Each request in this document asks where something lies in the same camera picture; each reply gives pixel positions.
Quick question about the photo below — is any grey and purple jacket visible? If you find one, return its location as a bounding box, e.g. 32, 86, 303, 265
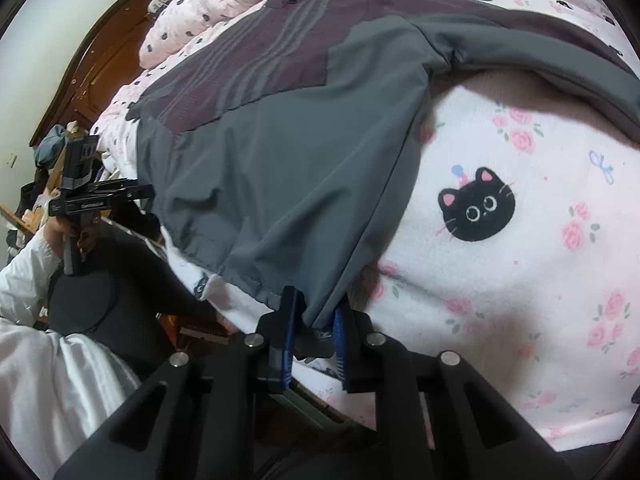
128, 0, 639, 329

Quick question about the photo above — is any white left sleeve forearm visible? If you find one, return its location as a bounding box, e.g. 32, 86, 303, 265
0, 229, 61, 332

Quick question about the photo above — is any person left hand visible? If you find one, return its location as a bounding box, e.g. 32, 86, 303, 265
43, 217, 100, 258

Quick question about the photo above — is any black round chair seat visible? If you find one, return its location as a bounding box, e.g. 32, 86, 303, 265
47, 221, 216, 380

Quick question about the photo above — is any brown wooden headboard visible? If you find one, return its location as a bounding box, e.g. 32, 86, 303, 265
29, 0, 153, 148

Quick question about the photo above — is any pink cat print bedsheet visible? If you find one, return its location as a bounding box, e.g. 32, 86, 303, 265
91, 0, 639, 451

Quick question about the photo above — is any pink cat print quilt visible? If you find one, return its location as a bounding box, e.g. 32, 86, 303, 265
139, 0, 262, 70

